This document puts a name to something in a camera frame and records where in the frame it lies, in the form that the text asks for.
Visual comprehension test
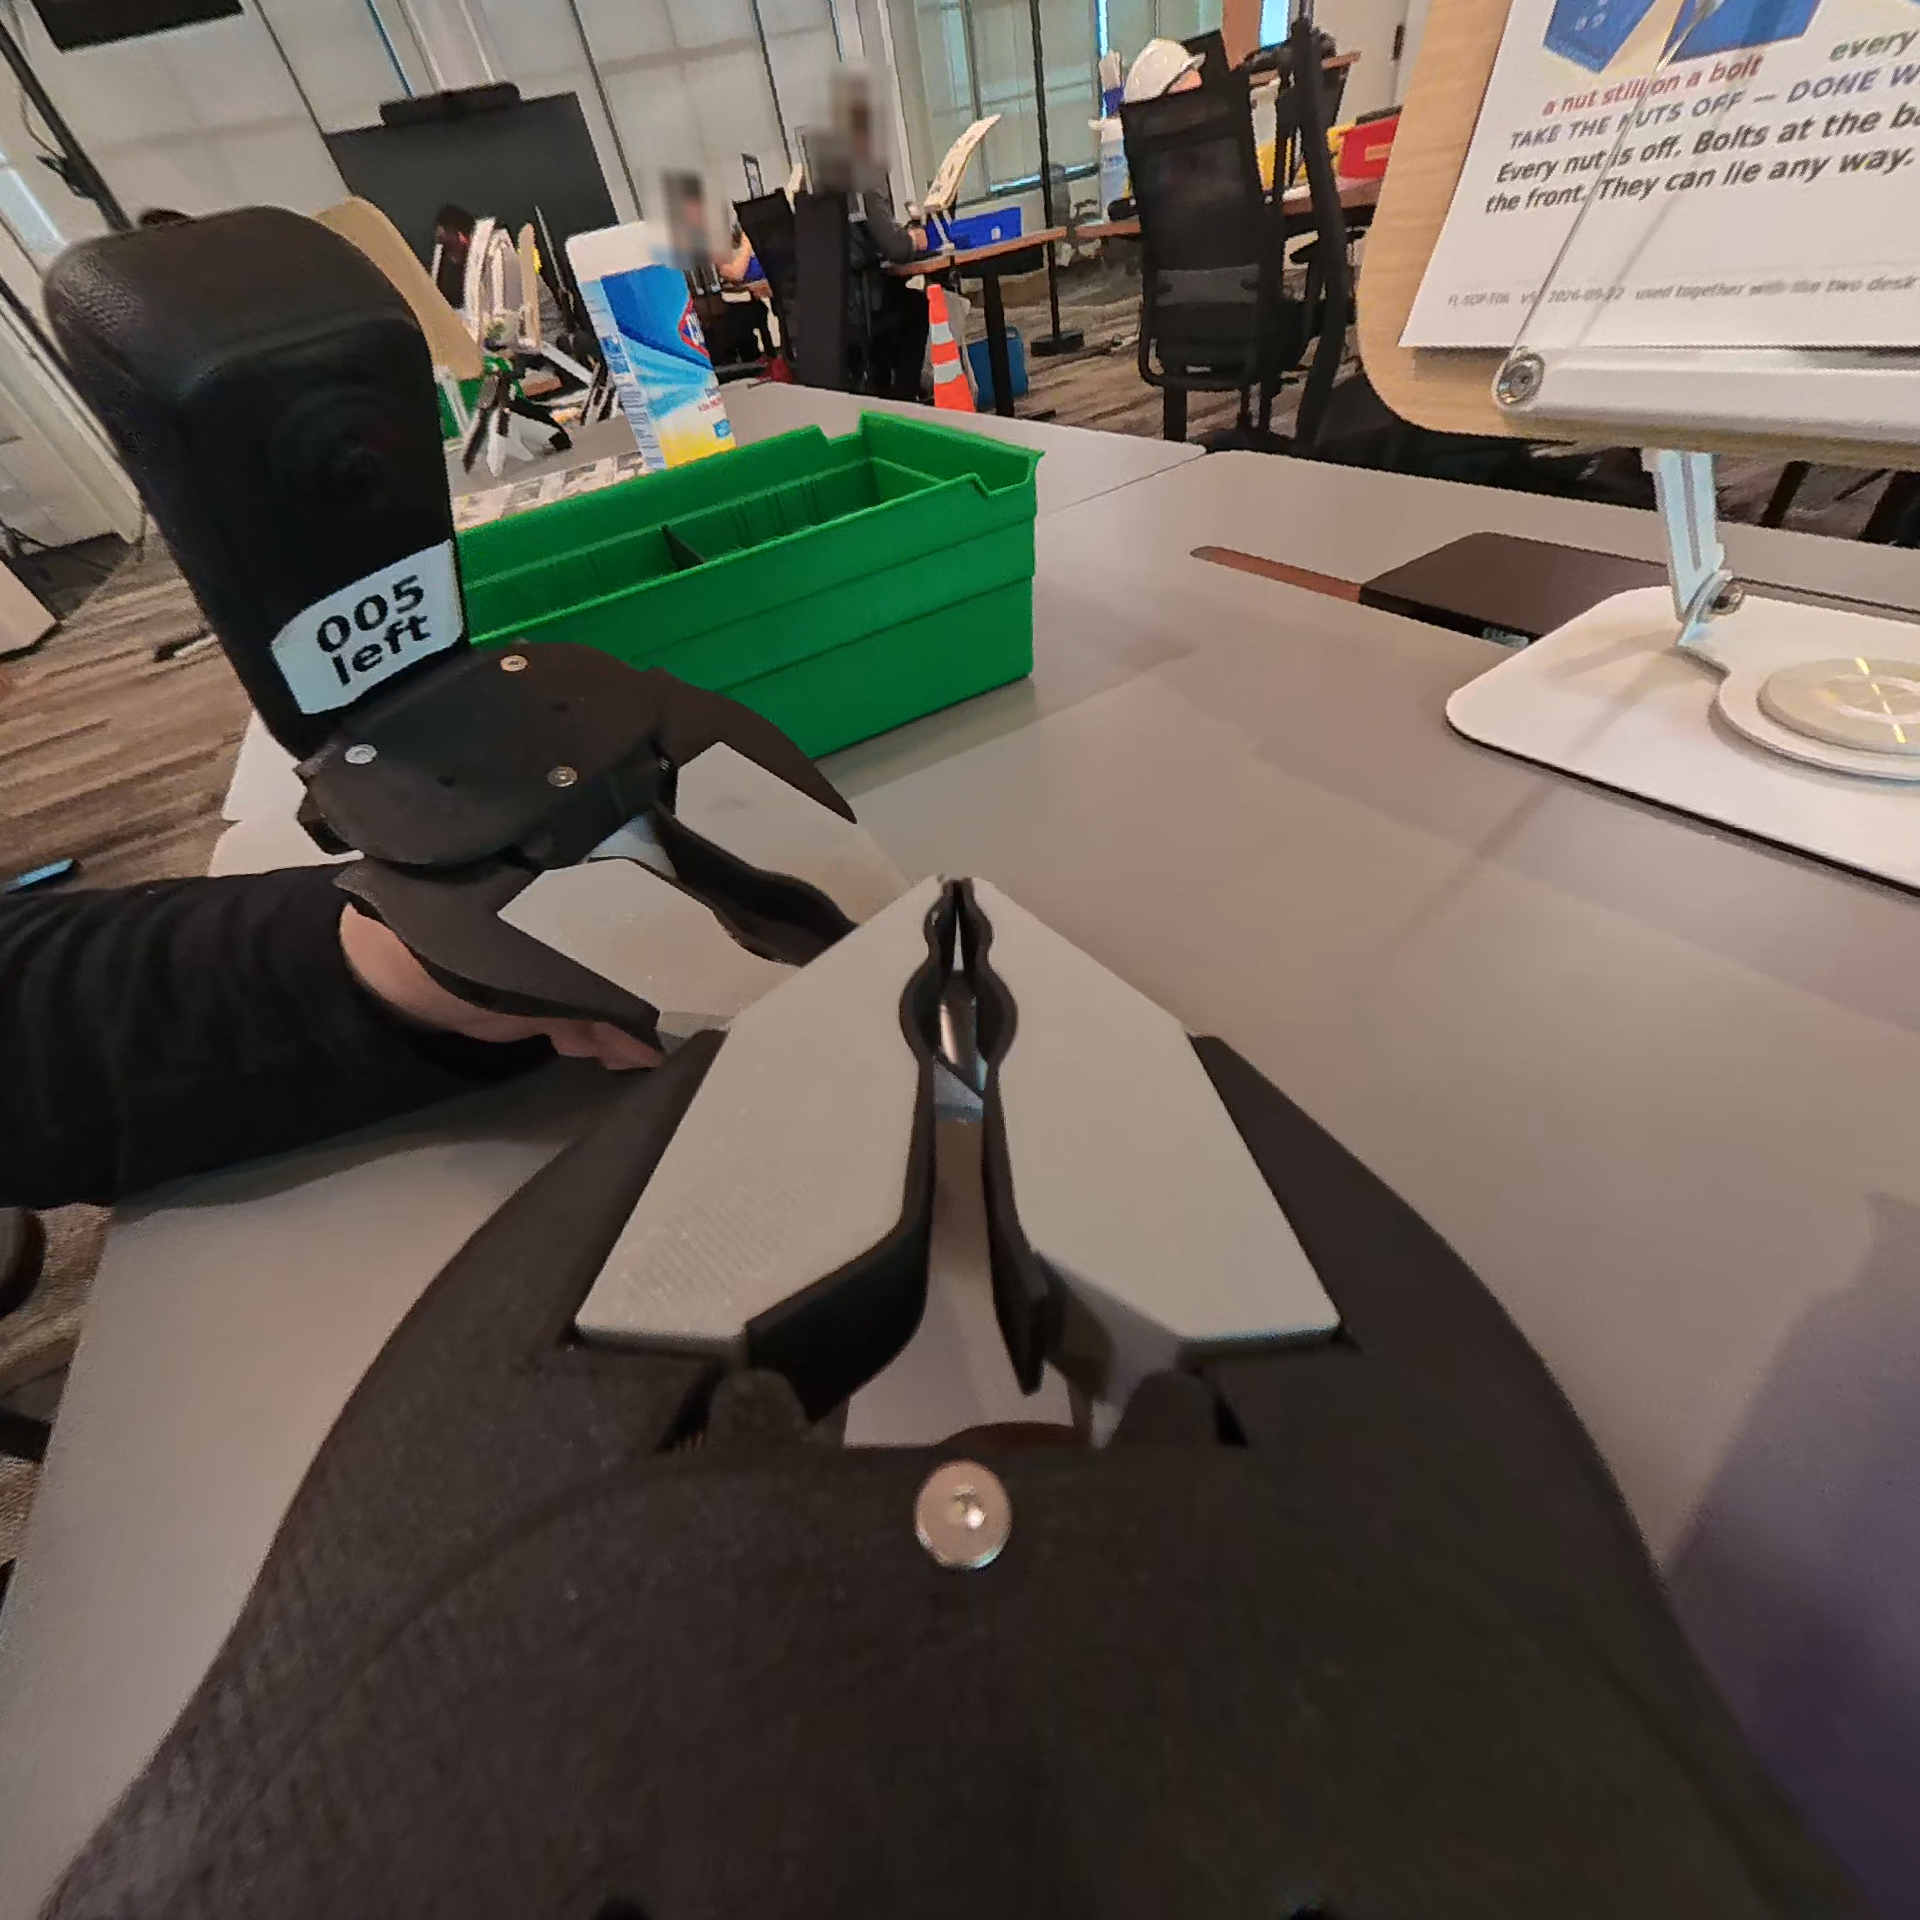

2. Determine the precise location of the printed paper sheet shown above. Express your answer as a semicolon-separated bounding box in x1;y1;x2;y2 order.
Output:
457;449;666;521

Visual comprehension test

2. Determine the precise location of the white rectangular base plate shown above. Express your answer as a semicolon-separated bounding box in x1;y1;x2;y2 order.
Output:
1446;585;1920;890

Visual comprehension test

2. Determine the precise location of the person's left forearm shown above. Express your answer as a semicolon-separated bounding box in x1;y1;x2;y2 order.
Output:
0;867;558;1212

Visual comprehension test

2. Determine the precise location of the dark flat rectangular panel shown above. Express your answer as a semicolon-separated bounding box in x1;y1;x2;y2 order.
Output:
1358;533;1673;649

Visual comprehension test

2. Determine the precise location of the orange traffic cone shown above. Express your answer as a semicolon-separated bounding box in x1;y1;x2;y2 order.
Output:
922;282;978;411

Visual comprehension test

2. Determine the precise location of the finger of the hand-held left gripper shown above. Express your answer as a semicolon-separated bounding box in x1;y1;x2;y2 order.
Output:
497;838;818;1041
657;744;918;965

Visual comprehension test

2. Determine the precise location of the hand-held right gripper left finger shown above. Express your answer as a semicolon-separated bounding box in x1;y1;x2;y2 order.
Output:
575;874;962;1424

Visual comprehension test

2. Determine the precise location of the printed instruction sheet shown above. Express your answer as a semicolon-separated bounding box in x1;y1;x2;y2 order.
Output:
1400;0;1920;352

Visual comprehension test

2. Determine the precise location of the wipes canister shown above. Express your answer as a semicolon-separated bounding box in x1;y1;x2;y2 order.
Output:
567;222;740;470

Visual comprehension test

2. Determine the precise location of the large black wall display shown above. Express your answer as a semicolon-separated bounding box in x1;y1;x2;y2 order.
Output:
323;94;618;251

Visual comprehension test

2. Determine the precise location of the green plastic bin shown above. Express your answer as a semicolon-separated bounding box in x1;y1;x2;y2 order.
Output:
450;406;1046;762

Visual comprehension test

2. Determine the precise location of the black office chair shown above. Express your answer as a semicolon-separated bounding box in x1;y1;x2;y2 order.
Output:
1119;30;1360;446

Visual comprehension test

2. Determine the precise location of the person's left hand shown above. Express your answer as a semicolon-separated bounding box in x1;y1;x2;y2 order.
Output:
338;904;673;1074

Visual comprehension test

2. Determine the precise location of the small black white stand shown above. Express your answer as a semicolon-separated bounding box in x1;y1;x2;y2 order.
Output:
441;342;576;476

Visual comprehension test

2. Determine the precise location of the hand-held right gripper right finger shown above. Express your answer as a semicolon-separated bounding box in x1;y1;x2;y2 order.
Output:
960;874;1344;1448

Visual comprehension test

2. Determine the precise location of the wooden top office desk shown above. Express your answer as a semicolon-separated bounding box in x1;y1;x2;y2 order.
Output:
882;224;1072;424

